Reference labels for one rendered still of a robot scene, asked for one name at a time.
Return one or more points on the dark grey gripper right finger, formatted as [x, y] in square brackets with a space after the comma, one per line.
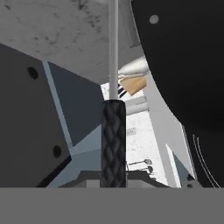
[140, 178]

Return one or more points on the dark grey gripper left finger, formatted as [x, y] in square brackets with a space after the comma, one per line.
[91, 178]

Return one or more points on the dark grey cupboard door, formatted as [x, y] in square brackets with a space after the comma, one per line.
[80, 108]

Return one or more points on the black hob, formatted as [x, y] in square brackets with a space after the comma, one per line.
[210, 159]

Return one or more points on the dark grey panel with holes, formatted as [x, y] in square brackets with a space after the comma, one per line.
[23, 122]

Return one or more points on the tan wooden board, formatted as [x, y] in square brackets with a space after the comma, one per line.
[133, 84]

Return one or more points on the white rounded object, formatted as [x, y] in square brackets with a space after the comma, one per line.
[134, 66]

